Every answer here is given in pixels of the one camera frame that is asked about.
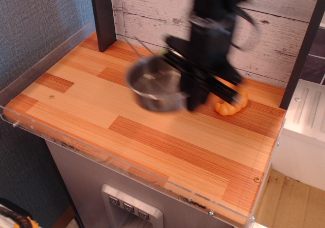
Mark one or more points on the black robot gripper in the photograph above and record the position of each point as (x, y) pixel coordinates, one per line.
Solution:
(202, 61)

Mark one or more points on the stainless steel pot with handle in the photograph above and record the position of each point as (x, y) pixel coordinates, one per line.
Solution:
(156, 84)

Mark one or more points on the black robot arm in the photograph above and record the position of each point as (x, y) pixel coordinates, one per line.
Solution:
(216, 10)

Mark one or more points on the orange toy croissant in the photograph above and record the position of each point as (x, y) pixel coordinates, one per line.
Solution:
(226, 109)

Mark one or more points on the clear acrylic table guard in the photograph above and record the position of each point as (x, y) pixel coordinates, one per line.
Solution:
(196, 169)

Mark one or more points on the white cabinet at right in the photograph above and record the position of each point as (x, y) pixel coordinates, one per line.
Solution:
(299, 152)

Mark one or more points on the silver dispenser button panel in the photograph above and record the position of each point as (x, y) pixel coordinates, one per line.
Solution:
(129, 209)

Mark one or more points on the orange black object bottom left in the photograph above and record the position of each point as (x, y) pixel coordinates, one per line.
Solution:
(12, 219)

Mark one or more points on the dark right shelf post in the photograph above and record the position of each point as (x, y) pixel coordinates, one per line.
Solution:
(303, 53)

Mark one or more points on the dark shelf post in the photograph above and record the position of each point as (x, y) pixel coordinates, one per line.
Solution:
(104, 23)
(303, 53)

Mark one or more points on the dark left shelf post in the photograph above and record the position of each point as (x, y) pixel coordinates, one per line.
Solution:
(104, 23)

